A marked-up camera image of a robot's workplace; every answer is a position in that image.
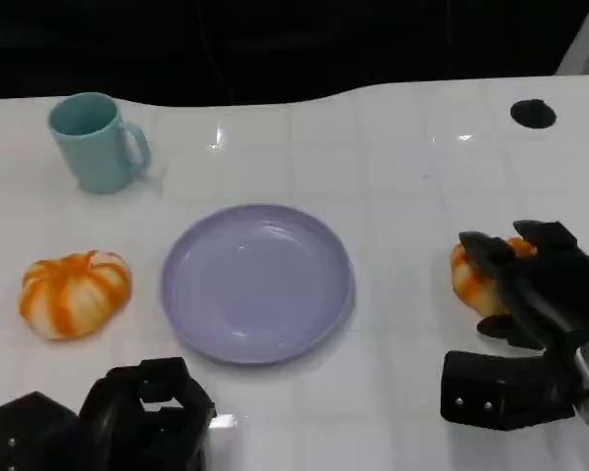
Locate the pale green mug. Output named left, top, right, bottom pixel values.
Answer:
left=47, top=92, right=152, bottom=195

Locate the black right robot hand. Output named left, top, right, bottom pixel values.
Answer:
left=457, top=220, right=589, bottom=352

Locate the white metal frame post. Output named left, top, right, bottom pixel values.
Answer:
left=553, top=0, right=589, bottom=78

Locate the black table cable grommet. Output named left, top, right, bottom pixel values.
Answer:
left=509, top=98, right=558, bottom=130

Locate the lilac plate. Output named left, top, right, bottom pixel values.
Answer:
left=159, top=203, right=353, bottom=367

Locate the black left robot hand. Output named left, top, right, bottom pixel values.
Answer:
left=78, top=356, right=218, bottom=471

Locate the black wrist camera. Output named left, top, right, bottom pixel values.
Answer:
left=440, top=349, right=579, bottom=433
left=0, top=391, right=82, bottom=471

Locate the orange and white bread roll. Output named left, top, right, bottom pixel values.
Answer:
left=19, top=250, right=133, bottom=342
left=450, top=236, right=539, bottom=318

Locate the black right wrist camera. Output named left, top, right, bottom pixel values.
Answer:
left=440, top=349, right=579, bottom=433

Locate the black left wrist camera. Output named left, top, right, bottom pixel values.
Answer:
left=0, top=391, right=82, bottom=471

